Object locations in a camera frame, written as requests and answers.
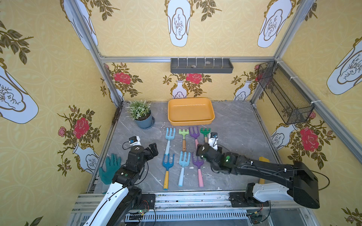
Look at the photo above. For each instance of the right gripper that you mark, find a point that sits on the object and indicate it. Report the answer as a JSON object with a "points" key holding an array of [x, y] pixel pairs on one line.
{"points": [[204, 152]]}

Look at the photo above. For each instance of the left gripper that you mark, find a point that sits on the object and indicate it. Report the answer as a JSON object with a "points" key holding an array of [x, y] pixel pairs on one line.
{"points": [[150, 150]]}

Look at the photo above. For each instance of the purple rake pink handle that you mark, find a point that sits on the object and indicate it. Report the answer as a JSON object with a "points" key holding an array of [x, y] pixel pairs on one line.
{"points": [[198, 162]]}

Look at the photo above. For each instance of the blue rake yellow handle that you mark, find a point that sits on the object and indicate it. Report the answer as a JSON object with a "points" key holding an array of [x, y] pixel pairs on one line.
{"points": [[167, 164]]}

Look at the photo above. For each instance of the light blue hand fork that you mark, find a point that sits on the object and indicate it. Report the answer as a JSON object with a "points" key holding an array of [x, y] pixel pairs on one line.
{"points": [[170, 135]]}

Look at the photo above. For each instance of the dark green hand rake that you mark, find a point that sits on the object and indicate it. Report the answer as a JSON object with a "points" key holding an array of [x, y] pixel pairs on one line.
{"points": [[205, 132]]}

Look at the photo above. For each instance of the purple fork pink handle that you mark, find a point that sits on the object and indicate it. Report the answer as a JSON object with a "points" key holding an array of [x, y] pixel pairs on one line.
{"points": [[195, 133]]}

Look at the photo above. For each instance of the light green hand rake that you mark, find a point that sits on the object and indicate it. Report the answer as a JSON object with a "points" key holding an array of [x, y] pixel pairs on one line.
{"points": [[184, 133]]}

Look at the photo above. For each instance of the yellow storage tray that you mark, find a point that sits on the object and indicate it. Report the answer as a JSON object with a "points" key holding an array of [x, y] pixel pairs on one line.
{"points": [[190, 111]]}

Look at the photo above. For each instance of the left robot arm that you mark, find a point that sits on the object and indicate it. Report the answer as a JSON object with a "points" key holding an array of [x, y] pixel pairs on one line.
{"points": [[123, 194]]}

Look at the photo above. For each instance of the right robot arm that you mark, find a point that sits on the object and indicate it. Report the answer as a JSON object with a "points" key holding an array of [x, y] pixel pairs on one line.
{"points": [[286, 182]]}

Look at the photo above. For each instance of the green rubber glove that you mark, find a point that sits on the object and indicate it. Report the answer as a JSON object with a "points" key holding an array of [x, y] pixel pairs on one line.
{"points": [[112, 165]]}

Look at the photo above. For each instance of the yellow toy shovel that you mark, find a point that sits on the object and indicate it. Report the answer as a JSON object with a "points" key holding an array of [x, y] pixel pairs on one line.
{"points": [[262, 159]]}

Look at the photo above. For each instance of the potted green plant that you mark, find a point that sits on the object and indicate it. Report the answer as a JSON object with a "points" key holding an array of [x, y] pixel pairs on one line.
{"points": [[140, 112]]}

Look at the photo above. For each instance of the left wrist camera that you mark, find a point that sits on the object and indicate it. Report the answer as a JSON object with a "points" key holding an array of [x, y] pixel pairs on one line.
{"points": [[134, 141]]}

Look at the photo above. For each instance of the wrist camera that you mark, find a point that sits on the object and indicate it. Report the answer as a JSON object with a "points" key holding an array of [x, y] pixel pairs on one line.
{"points": [[134, 141], [212, 140]]}

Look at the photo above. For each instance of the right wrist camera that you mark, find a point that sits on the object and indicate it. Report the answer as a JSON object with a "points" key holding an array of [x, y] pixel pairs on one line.
{"points": [[212, 140]]}

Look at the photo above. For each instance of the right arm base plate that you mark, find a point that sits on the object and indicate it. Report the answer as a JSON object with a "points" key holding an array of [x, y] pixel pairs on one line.
{"points": [[240, 200]]}

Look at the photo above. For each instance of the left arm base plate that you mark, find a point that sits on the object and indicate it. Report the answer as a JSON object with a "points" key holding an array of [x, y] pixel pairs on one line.
{"points": [[147, 201]]}

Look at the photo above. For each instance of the black wire mesh basket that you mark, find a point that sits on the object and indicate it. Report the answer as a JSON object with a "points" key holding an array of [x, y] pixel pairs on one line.
{"points": [[289, 100]]}

